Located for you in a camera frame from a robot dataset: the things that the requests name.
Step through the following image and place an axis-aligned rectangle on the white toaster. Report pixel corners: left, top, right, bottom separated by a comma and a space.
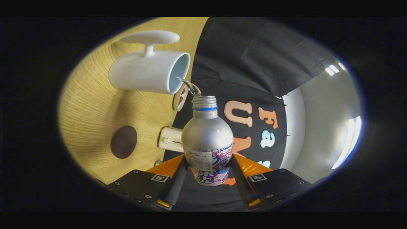
158, 127, 184, 153

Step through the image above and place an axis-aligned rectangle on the large ceiling light panel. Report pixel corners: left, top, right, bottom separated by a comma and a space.
331, 116, 362, 170

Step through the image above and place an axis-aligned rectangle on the silver juice bottle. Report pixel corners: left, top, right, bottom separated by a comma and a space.
181, 95, 234, 186

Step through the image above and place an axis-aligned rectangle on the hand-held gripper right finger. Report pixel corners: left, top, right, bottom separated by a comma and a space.
229, 154, 312, 210

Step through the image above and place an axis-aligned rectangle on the dark brown round coaster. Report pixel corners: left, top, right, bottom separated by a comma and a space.
110, 125, 138, 159

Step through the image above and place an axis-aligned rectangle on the wooden table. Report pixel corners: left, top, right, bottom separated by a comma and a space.
58, 17, 209, 185

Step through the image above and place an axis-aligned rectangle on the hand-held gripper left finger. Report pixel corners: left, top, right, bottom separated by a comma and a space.
107, 154, 188, 211

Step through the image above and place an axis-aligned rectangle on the white cup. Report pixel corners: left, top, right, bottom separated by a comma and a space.
108, 30, 191, 95

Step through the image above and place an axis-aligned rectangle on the white divided dish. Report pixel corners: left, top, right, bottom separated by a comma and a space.
173, 83, 190, 112

